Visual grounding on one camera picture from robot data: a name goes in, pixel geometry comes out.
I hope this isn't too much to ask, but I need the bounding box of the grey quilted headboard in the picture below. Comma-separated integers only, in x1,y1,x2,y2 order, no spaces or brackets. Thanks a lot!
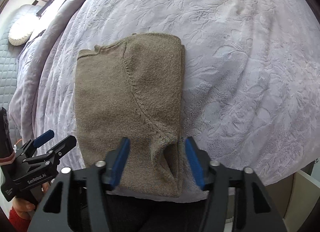
0,4,43,138

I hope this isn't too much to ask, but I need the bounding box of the olive brown knit sweater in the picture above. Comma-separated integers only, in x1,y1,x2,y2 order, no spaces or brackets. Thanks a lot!
74,33,184,197

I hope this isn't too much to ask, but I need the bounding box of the white round cushion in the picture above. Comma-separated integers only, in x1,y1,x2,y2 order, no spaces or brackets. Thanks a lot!
8,16,39,47

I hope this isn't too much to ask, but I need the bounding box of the person's left hand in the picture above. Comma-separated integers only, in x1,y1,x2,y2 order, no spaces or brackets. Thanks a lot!
9,182,50,222

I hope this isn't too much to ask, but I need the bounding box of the lavender embossed bed blanket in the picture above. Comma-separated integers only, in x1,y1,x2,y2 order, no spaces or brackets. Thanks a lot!
7,0,320,202

